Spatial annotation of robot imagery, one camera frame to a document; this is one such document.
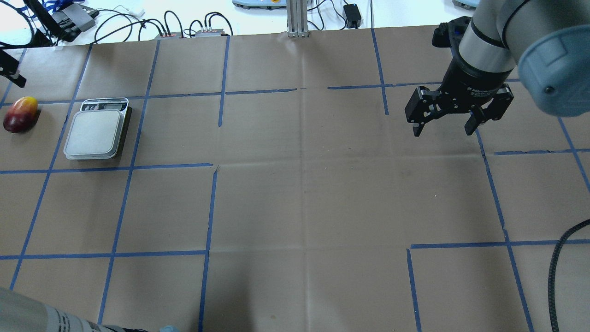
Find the red yellow mango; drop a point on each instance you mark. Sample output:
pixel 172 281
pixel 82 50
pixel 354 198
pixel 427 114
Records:
pixel 21 115

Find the black power adapter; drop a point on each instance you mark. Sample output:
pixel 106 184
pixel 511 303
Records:
pixel 352 15

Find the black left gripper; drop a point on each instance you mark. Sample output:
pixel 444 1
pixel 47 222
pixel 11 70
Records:
pixel 9 68

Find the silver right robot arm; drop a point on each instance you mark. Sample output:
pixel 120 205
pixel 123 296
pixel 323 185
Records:
pixel 547 41

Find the small grey connector box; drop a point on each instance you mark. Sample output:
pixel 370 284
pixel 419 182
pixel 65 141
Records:
pixel 208 33

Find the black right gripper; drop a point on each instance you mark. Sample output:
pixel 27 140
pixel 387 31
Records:
pixel 471 80

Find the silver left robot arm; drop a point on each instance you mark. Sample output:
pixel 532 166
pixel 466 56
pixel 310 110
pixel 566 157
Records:
pixel 63 267

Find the silver electronic kitchen scale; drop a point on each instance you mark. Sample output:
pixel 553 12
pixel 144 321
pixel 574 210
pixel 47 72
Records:
pixel 97 129

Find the aluminium profile post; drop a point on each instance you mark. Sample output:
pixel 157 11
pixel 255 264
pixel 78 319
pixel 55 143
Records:
pixel 297 25

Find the grey device with cables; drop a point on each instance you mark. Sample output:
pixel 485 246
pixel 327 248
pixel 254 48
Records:
pixel 69 22

